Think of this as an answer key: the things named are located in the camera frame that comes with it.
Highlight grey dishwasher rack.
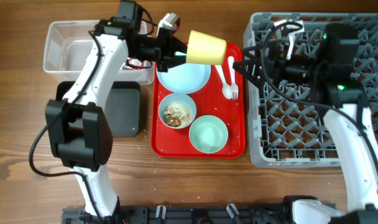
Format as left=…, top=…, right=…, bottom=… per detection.
left=243, top=12, right=378, bottom=169

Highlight clear plastic bin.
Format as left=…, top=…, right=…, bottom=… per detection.
left=42, top=20, right=155, bottom=86

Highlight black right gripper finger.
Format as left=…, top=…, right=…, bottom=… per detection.
left=233, top=60, right=265, bottom=88
left=243, top=44, right=269, bottom=60

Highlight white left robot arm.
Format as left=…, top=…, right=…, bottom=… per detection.
left=41, top=1, right=187, bottom=223

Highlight light blue plate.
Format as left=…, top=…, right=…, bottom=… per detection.
left=157, top=63, right=211, bottom=94

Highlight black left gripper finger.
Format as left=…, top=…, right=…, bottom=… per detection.
left=168, top=36, right=188, bottom=53
left=167, top=55, right=187, bottom=67

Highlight black waste tray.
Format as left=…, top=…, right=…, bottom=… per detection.
left=45, top=82, right=141, bottom=144

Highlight green bowl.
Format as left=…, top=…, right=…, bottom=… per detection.
left=189, top=115, right=229, bottom=154

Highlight food scraps with rice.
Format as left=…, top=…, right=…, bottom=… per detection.
left=163, top=103, right=191, bottom=128

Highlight small blue bowl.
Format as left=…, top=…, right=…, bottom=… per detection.
left=158, top=93, right=197, bottom=129

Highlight white plastic spoon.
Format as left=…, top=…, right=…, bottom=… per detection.
left=215, top=65, right=233, bottom=100

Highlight red sauce packet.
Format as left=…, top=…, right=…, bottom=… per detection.
left=125, top=58, right=144, bottom=69

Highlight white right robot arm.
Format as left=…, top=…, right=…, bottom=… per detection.
left=233, top=21, right=378, bottom=223

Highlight yellow plastic cup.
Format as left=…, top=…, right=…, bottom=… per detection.
left=186, top=30, right=227, bottom=65

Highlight red plastic tray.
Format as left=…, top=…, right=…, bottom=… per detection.
left=150, top=41, right=247, bottom=159

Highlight white plastic fork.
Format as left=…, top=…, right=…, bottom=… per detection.
left=228, top=56, right=239, bottom=100

